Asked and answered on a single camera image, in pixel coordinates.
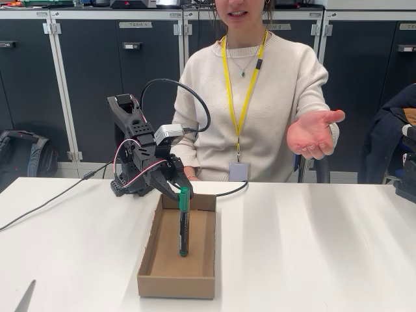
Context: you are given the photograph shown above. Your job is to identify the black office chair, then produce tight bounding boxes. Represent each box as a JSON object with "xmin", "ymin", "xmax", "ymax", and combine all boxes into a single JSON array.
[{"xmin": 294, "ymin": 152, "xmax": 332, "ymax": 183}]

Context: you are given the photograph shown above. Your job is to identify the black robot device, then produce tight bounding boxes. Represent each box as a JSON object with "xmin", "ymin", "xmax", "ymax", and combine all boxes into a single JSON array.
[{"xmin": 393, "ymin": 123, "xmax": 416, "ymax": 205}]

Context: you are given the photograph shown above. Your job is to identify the person in white sweater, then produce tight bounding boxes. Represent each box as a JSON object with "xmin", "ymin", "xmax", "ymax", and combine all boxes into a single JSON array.
[{"xmin": 170, "ymin": 0, "xmax": 341, "ymax": 183}]

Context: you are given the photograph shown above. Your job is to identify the black device with red mark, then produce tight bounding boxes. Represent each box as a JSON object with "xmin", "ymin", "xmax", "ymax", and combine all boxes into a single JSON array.
[{"xmin": 272, "ymin": 0, "xmax": 302, "ymax": 9}]

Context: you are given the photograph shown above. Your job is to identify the grey TEAM 4 label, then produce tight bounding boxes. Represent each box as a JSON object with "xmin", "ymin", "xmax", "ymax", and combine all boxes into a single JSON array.
[{"xmin": 119, "ymin": 21, "xmax": 153, "ymax": 29}]

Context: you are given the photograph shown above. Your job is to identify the grey power cable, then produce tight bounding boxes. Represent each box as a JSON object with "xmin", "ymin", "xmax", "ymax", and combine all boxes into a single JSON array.
[{"xmin": 0, "ymin": 161, "xmax": 114, "ymax": 232}]

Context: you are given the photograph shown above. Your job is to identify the clear badge holder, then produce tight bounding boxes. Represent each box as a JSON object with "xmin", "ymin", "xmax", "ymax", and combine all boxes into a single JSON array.
[{"xmin": 228, "ymin": 161, "xmax": 251, "ymax": 182}]

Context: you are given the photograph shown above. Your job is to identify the green whiteboard marker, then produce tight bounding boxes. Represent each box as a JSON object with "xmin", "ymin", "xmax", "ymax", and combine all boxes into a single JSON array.
[{"xmin": 177, "ymin": 187, "xmax": 190, "ymax": 257}]

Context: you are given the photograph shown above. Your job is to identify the yellow lanyard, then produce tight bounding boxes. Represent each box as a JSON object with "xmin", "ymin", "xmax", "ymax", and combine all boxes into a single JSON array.
[{"xmin": 220, "ymin": 29, "xmax": 268, "ymax": 160}]

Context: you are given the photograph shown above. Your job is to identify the thin necklace with green pendant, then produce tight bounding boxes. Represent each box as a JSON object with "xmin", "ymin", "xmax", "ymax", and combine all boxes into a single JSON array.
[{"xmin": 226, "ymin": 34, "xmax": 263, "ymax": 78}]

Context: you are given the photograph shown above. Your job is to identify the white gripper camera box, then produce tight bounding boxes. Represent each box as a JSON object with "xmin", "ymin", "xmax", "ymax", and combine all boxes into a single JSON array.
[{"xmin": 153, "ymin": 123, "xmax": 185, "ymax": 146}]

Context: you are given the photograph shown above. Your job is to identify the black electronic device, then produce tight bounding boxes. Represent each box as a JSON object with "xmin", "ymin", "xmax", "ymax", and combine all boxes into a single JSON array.
[{"xmin": 110, "ymin": 0, "xmax": 157, "ymax": 9}]

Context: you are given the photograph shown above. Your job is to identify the red white servo wires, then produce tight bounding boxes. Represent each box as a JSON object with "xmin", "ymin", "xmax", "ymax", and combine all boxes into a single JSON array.
[{"xmin": 112, "ymin": 138, "xmax": 168, "ymax": 192}]

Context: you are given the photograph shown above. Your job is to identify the green flat box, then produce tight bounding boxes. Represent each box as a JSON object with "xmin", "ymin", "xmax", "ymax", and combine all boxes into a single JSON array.
[{"xmin": 24, "ymin": 0, "xmax": 74, "ymax": 7}]

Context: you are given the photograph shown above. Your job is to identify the brown cardboard box tray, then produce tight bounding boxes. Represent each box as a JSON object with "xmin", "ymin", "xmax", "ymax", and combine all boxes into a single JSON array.
[{"xmin": 136, "ymin": 191, "xmax": 218, "ymax": 300}]

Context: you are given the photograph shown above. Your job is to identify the person's right forearm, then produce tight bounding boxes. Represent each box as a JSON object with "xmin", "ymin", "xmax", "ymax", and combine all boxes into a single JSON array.
[{"xmin": 177, "ymin": 129, "xmax": 204, "ymax": 181}]

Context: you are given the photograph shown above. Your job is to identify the person's left hand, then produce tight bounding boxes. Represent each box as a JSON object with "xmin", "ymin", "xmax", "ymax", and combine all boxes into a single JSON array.
[{"xmin": 285, "ymin": 109, "xmax": 346, "ymax": 161}]

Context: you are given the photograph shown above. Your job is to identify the grey backpack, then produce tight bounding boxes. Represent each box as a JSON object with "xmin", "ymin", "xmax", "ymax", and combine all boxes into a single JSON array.
[{"xmin": 0, "ymin": 129, "xmax": 59, "ymax": 192}]

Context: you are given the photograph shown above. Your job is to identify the dark jacket with orange lining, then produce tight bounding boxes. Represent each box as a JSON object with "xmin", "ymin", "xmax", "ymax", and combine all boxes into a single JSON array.
[{"xmin": 367, "ymin": 83, "xmax": 416, "ymax": 185}]

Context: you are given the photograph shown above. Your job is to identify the thick black camera cable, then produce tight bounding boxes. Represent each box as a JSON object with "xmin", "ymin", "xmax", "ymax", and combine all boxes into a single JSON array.
[{"xmin": 140, "ymin": 77, "xmax": 250, "ymax": 198}]

